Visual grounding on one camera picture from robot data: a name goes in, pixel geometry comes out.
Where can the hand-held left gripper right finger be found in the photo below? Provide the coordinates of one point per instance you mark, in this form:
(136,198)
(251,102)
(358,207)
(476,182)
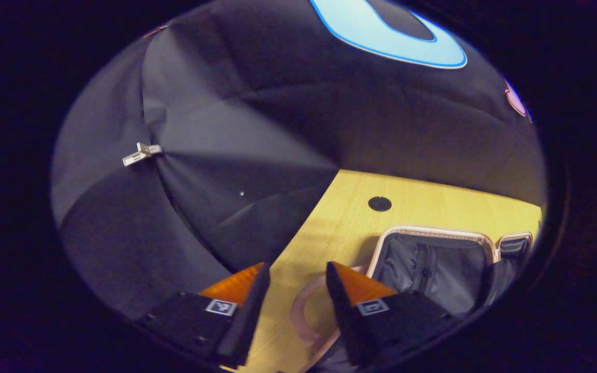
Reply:
(345,321)

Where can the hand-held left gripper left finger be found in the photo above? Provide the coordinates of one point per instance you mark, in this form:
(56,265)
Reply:
(249,316)

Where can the pink suitcase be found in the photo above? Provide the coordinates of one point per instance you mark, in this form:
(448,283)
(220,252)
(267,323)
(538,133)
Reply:
(433,269)

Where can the black table grommet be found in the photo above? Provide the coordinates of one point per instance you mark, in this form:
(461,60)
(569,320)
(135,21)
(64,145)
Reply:
(380,203)

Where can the white cloth clip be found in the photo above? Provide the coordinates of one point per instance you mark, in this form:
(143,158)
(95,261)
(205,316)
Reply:
(142,154)

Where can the black backdrop cloth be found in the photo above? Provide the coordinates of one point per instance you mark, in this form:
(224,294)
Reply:
(257,119)

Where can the red cloth clip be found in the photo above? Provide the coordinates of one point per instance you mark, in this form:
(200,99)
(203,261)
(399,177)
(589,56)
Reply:
(155,30)

